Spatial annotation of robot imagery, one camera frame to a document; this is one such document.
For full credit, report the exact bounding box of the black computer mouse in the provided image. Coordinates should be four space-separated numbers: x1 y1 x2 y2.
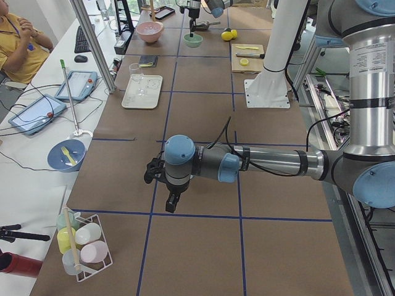
74 54 88 63

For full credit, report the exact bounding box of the steel muddler black cap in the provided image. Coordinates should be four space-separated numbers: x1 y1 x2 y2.
235 53 265 59

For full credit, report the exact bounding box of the white cup in rack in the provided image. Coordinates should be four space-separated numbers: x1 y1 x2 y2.
75 223 102 245

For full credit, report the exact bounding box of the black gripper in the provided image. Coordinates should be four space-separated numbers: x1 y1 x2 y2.
165 183 188 213

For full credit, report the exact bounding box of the pink bowl with ice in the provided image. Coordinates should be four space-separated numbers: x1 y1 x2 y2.
136 22 164 43

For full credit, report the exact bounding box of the teach pendant tablet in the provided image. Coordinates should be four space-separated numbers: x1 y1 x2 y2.
67 70 98 101
8 94 66 135

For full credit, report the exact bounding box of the dark blue bowl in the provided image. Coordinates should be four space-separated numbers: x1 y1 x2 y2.
47 139 86 173

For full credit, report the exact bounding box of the grey folded cloth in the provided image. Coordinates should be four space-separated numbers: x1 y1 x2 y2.
138 55 158 68

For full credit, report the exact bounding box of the yellow plastic fork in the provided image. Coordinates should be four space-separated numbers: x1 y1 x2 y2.
61 146 77 166

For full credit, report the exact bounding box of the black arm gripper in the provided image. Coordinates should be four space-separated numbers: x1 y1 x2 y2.
188 8 200 38

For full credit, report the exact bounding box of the black keyboard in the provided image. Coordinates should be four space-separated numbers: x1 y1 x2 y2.
74 26 91 54

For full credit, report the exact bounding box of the wooden cutting board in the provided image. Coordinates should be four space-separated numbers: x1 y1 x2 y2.
231 44 265 73

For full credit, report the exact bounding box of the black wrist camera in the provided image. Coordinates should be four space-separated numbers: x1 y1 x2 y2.
144 158 166 184

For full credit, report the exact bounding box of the yellow plastic knife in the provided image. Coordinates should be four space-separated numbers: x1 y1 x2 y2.
235 46 260 51

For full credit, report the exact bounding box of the aluminium frame post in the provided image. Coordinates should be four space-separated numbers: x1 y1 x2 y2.
70 0 116 94

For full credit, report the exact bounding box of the yellow cup in rack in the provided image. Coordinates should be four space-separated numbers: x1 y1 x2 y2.
57 227 71 254

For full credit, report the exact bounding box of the red bottle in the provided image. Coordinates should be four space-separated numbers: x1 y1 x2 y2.
1 252 43 278

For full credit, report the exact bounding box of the green tipped metal rod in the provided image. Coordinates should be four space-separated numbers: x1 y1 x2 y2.
60 59 93 139

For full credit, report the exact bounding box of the far teach pendant tablet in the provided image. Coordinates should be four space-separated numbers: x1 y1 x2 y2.
67 70 98 101

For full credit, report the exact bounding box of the cream bear tray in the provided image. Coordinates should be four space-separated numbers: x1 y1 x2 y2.
121 74 163 109

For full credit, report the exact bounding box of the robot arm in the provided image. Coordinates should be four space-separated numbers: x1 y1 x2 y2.
164 1 239 213
157 1 394 212

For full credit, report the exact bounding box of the yellow lemon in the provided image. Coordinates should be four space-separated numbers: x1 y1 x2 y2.
221 31 233 41

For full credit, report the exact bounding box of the green bowl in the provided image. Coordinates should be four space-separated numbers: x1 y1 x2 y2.
183 33 203 48

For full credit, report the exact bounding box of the black tripod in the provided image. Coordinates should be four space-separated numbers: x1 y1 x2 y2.
1 224 51 243

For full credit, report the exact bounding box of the near teach pendant tablet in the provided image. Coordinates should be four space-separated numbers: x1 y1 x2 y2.
8 94 66 135

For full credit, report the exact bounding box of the yellow mango fruit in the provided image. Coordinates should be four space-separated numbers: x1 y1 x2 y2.
231 29 238 39

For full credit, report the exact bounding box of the person in yellow shirt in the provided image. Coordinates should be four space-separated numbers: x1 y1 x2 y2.
1 1 54 84

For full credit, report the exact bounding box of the clear measuring beaker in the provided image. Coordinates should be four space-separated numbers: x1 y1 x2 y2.
128 63 142 76

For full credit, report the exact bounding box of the white wire cup rack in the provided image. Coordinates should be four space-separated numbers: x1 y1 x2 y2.
62 207 113 282

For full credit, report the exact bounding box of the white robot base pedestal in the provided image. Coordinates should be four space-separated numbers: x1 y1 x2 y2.
245 0 309 109

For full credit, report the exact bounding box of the pink cup in rack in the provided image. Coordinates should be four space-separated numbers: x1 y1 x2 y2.
80 240 109 263

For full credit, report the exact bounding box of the steel ice scoop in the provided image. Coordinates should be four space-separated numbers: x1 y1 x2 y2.
196 21 221 31

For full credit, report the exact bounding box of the lemon half slice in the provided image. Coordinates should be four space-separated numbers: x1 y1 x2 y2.
239 58 249 66

